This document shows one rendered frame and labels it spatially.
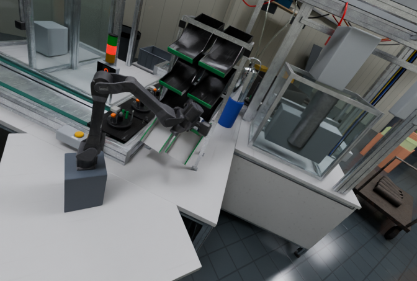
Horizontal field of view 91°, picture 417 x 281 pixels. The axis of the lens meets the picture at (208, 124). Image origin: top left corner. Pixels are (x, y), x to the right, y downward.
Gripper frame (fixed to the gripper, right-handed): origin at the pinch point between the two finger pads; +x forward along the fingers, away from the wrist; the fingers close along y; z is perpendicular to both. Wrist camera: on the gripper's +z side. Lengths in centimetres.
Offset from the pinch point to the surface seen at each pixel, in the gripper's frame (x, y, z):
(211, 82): 14.0, 3.9, 17.8
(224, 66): 3.4, -1.5, 27.9
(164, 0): 353, 266, 104
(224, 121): 92, -3, -14
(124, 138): 4.3, 33.5, -30.1
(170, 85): 1.3, 18.2, 8.9
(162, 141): 9.5, 13.8, -22.7
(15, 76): 6, 122, -34
